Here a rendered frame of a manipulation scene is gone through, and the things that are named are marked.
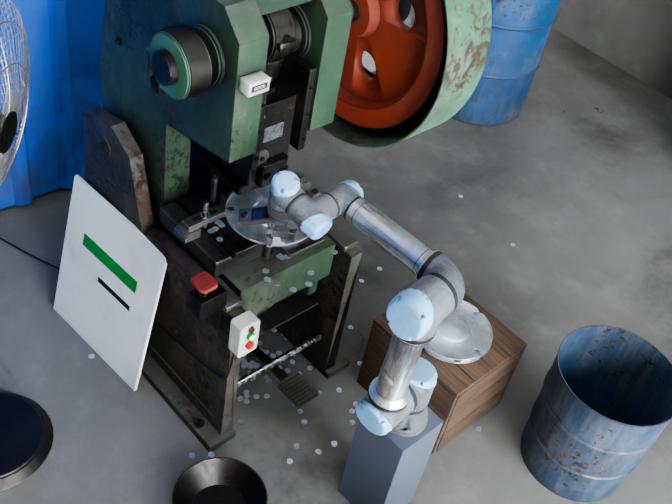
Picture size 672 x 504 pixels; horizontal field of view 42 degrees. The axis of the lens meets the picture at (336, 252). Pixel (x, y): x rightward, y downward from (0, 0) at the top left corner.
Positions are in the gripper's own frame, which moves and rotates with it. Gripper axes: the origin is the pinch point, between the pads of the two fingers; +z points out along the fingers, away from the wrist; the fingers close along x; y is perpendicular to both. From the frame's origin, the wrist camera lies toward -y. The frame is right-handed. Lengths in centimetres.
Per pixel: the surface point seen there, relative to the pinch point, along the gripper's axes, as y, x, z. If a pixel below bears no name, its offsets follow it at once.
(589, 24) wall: 184, 264, 159
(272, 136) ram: -2.5, 24.9, -18.7
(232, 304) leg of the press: -8.1, -16.5, 10.5
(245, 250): -6.3, 2.0, 10.5
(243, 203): -8.7, 16.4, 6.9
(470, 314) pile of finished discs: 75, 7, 47
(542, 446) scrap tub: 102, -36, 54
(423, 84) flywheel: 38, 37, -37
